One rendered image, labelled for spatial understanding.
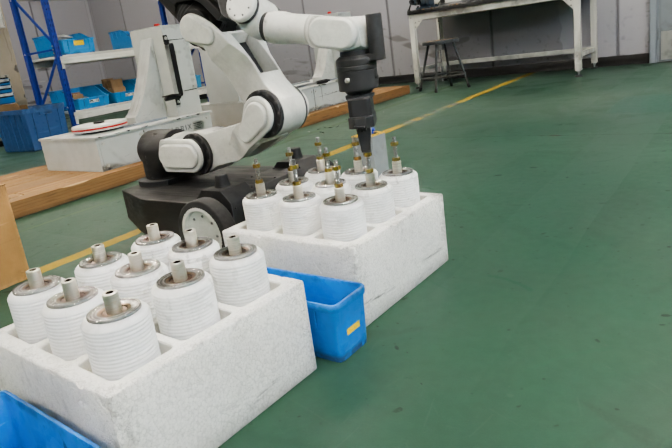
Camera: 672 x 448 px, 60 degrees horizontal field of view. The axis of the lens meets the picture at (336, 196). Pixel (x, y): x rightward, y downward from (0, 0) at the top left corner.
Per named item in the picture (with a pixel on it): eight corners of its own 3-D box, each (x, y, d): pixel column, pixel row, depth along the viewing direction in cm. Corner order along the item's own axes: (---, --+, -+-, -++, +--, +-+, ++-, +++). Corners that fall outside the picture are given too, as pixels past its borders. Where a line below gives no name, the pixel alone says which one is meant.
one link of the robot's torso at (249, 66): (260, 149, 172) (170, 36, 180) (297, 137, 186) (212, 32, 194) (286, 115, 163) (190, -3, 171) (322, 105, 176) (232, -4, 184)
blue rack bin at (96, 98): (51, 112, 599) (46, 92, 593) (84, 106, 629) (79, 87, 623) (79, 110, 571) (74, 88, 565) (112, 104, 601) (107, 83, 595)
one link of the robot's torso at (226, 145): (166, 144, 194) (256, 85, 164) (209, 132, 210) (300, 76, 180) (185, 187, 195) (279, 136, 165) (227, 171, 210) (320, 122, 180)
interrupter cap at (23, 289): (5, 293, 98) (3, 289, 97) (48, 276, 103) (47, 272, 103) (25, 301, 93) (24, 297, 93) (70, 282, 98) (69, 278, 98)
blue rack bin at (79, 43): (36, 60, 586) (30, 38, 581) (70, 56, 616) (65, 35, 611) (64, 55, 558) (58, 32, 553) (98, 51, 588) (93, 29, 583)
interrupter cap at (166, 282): (147, 287, 92) (146, 282, 92) (185, 269, 97) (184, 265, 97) (176, 294, 87) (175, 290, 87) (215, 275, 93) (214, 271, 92)
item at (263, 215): (291, 270, 139) (279, 197, 134) (251, 275, 139) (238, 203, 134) (294, 256, 148) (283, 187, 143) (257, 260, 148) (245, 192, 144)
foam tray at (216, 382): (11, 426, 103) (-18, 335, 99) (186, 327, 132) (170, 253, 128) (137, 513, 79) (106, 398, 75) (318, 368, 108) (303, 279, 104)
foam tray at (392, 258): (234, 299, 144) (221, 230, 139) (329, 244, 173) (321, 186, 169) (364, 329, 120) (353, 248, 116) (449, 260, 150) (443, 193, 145)
